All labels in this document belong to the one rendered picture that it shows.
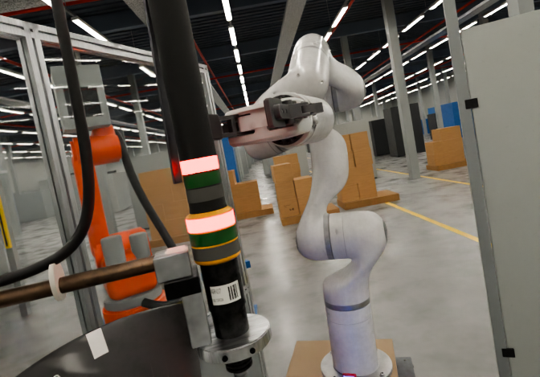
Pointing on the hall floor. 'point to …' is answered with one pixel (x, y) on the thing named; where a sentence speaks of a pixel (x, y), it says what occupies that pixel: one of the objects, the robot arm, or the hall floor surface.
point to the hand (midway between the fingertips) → (238, 120)
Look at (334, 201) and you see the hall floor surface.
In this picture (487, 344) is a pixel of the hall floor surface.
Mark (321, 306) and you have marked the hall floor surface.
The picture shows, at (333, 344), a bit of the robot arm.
